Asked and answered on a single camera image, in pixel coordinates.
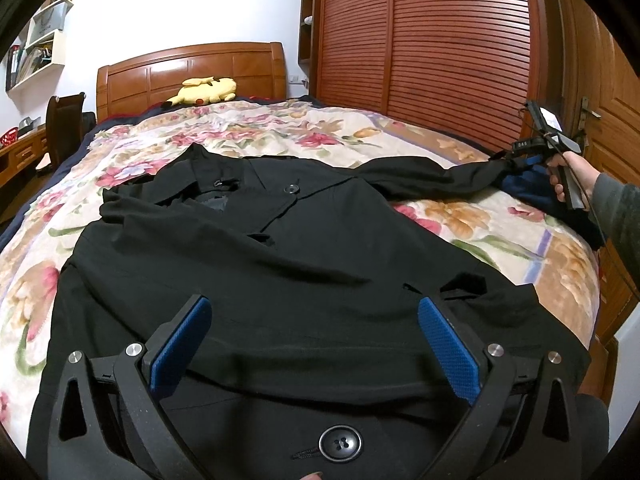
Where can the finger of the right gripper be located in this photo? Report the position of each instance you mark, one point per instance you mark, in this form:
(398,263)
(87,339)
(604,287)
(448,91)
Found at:
(535,160)
(530,188)

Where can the white wall shelf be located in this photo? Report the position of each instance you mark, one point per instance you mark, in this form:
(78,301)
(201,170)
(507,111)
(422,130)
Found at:
(40,47)

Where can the right forearm grey sleeve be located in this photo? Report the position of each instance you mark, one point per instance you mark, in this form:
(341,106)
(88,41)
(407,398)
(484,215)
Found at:
(617,207)

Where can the black coat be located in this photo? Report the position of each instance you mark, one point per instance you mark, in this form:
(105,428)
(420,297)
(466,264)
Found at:
(315,360)

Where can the dark wooden chair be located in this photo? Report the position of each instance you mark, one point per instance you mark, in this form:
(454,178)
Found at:
(64,129)

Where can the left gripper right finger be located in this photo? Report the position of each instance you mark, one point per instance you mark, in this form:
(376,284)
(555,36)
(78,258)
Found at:
(521,420)

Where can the right hand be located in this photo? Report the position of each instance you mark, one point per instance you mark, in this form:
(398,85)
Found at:
(584,174)

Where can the wooden bed headboard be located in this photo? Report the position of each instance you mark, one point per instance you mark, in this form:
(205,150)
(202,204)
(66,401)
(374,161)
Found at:
(132,86)

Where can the wooden desk with cabinets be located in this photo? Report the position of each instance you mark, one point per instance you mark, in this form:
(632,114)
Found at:
(19,155)

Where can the floral blanket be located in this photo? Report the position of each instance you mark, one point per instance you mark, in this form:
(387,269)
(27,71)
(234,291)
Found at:
(128,148)

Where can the red basket on desk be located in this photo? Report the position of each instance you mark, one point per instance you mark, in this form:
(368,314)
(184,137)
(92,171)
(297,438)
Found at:
(9,137)

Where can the wooden door with handle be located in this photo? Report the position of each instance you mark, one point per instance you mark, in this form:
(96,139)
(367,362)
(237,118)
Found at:
(600,93)

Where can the red louvered wardrobe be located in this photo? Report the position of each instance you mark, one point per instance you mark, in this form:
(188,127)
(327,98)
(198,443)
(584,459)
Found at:
(462,67)

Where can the yellow plush toy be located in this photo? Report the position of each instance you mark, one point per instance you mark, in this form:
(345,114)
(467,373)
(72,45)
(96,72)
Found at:
(203,91)

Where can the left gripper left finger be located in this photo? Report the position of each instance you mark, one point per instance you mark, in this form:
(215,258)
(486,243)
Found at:
(141,375)

